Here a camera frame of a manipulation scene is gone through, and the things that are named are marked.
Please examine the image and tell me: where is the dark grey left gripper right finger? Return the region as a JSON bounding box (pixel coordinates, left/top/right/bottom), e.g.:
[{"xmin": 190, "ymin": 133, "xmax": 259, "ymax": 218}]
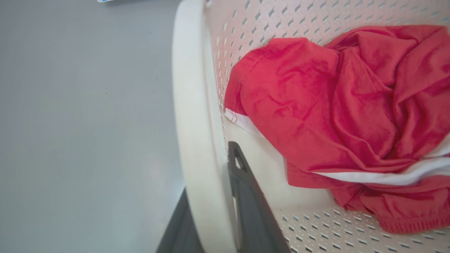
[{"xmin": 228, "ymin": 141, "xmax": 291, "ymax": 253}]

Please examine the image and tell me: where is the red garment with white stripes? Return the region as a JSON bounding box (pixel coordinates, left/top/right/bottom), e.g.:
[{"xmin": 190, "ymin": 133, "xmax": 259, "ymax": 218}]
[{"xmin": 224, "ymin": 25, "xmax": 450, "ymax": 234}]

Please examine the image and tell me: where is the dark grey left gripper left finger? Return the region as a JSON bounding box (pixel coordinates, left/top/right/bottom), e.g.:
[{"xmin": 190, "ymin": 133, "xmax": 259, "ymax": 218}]
[{"xmin": 156, "ymin": 189, "xmax": 205, "ymax": 253}]

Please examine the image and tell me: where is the white perforated plastic laundry basket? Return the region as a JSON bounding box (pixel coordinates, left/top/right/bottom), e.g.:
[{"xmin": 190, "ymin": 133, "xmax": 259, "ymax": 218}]
[{"xmin": 172, "ymin": 0, "xmax": 450, "ymax": 253}]

